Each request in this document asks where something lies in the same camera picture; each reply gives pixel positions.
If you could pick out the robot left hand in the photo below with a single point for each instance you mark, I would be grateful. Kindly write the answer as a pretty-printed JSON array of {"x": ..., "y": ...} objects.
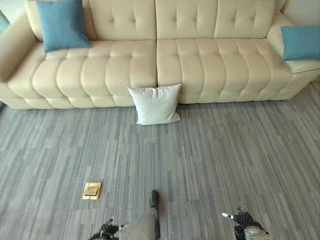
[{"x": 107, "y": 227}]

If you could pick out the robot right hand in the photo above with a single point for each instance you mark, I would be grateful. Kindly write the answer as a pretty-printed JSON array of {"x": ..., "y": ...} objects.
[{"x": 242, "y": 218}]

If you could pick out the robot right silver arm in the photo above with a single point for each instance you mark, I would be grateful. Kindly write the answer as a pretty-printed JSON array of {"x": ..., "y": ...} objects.
[{"x": 253, "y": 233}]

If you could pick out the cream leather tufted sofa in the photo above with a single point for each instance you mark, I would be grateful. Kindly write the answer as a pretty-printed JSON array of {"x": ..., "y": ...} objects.
[{"x": 160, "y": 60}]

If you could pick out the brass floor socket plate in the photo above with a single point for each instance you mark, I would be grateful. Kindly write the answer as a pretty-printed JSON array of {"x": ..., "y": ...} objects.
[{"x": 92, "y": 191}]

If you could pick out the white square cushion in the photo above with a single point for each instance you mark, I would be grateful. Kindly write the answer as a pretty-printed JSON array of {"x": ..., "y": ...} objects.
[{"x": 156, "y": 105}]

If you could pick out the small blue cushion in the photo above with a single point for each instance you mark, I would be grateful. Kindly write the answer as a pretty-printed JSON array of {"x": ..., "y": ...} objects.
[{"x": 300, "y": 42}]

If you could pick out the large blue square cushion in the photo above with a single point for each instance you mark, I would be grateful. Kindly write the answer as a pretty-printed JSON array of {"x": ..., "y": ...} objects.
[{"x": 62, "y": 25}]

